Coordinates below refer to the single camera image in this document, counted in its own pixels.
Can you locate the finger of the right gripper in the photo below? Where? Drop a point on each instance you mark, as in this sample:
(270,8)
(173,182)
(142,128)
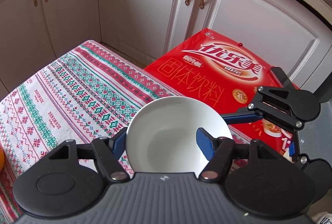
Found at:
(259,117)
(285,104)

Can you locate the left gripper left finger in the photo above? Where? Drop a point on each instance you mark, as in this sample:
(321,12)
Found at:
(107,152)

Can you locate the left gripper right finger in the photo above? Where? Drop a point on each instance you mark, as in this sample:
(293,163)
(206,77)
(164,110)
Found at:
(218,152)

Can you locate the white kitchen cabinets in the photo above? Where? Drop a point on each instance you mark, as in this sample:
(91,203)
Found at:
(292,34)

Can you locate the red drink carton box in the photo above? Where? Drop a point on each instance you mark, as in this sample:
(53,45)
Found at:
(215,70)

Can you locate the patterned tablecloth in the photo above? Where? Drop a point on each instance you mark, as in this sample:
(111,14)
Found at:
(87,93)

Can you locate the bumpy orange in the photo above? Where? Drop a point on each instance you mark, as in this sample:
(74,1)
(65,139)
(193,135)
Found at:
(2,159)

